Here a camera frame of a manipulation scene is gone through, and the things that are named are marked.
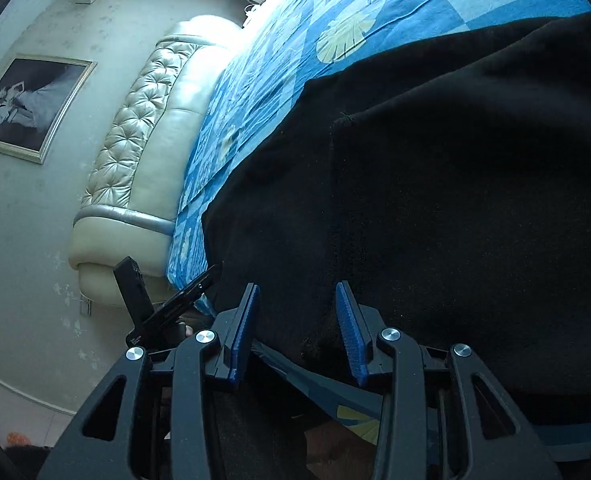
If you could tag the blue patterned bed sheet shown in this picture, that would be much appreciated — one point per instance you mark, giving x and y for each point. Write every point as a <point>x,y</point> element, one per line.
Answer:
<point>297,42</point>

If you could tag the black pants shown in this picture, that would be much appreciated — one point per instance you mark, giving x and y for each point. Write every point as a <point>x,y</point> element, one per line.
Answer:
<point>449,183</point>

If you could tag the cream tufted leather headboard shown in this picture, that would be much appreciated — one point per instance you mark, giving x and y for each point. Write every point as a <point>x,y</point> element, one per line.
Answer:
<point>130,202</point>

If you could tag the framed wall picture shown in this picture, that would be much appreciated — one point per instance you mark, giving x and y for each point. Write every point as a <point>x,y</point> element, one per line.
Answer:
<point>35,94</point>

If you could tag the person's left hand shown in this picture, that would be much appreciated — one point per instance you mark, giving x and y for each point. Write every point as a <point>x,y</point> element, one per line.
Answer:
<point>194,322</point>

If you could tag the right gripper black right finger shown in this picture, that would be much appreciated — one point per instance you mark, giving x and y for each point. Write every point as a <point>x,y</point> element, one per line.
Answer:
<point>444,414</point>

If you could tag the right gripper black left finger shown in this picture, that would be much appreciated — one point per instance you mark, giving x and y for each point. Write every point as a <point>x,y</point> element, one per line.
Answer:
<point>149,417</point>

